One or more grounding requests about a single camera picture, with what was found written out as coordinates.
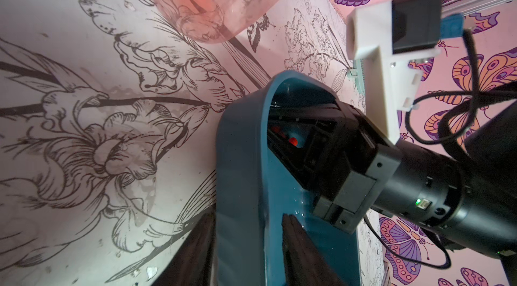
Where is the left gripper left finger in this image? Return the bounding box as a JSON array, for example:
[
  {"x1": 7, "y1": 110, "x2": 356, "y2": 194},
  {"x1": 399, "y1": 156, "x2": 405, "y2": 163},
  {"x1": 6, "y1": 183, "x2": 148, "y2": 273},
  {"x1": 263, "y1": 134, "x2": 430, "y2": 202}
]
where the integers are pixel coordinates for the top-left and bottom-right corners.
[{"x1": 152, "y1": 213, "x2": 216, "y2": 286}]

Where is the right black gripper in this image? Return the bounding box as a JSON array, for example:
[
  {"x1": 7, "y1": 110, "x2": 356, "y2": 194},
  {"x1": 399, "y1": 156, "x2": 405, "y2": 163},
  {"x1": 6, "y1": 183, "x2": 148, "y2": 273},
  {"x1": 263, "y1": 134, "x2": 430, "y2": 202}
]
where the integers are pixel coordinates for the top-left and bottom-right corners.
[{"x1": 267, "y1": 101, "x2": 402, "y2": 233}]

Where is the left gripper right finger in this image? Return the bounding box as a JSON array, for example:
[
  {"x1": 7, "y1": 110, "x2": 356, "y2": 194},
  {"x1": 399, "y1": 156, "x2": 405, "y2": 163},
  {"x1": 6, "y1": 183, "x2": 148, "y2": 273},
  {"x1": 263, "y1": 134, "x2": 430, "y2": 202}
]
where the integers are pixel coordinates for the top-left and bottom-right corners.
[{"x1": 281, "y1": 214, "x2": 347, "y2": 286}]

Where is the teal plastic storage box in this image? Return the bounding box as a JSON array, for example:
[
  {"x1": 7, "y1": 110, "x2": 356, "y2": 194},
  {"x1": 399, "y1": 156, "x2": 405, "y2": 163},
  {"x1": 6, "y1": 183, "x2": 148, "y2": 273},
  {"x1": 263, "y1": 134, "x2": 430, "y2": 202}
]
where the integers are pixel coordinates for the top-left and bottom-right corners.
[{"x1": 216, "y1": 71, "x2": 361, "y2": 285}]

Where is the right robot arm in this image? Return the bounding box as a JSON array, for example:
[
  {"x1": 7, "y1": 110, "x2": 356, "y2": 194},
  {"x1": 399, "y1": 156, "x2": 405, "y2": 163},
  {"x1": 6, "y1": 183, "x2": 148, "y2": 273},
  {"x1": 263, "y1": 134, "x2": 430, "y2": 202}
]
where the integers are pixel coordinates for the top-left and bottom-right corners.
[{"x1": 267, "y1": 102, "x2": 516, "y2": 285}]

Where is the red sleeve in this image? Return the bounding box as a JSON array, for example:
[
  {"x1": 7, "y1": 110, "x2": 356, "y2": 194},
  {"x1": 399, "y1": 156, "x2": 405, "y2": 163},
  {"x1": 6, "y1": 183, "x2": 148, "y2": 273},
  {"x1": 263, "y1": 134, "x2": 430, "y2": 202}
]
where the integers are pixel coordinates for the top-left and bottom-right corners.
[{"x1": 288, "y1": 137, "x2": 302, "y2": 148}]

